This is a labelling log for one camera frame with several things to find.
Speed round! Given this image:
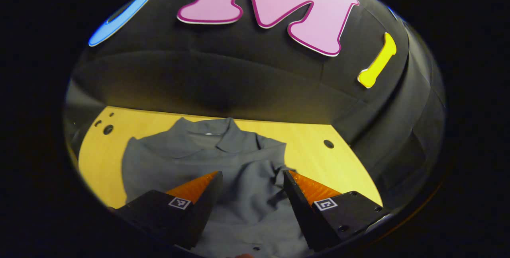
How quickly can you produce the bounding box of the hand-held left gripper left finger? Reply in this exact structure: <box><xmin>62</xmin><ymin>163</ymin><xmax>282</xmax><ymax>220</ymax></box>
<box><xmin>114</xmin><ymin>170</ymin><xmax>224</xmax><ymax>250</ymax></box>

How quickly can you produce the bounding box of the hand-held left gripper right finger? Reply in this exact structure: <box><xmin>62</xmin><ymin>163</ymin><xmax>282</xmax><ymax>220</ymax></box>
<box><xmin>283</xmin><ymin>170</ymin><xmax>389</xmax><ymax>252</ymax></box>

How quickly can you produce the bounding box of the grey collared shirt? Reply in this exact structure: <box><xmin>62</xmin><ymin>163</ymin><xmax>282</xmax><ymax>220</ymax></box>
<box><xmin>121</xmin><ymin>117</ymin><xmax>315</xmax><ymax>258</ymax></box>

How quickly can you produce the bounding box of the black backdrop cloth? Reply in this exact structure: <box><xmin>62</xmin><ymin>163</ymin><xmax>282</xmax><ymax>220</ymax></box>
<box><xmin>64</xmin><ymin>0</ymin><xmax>447</xmax><ymax>211</ymax></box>

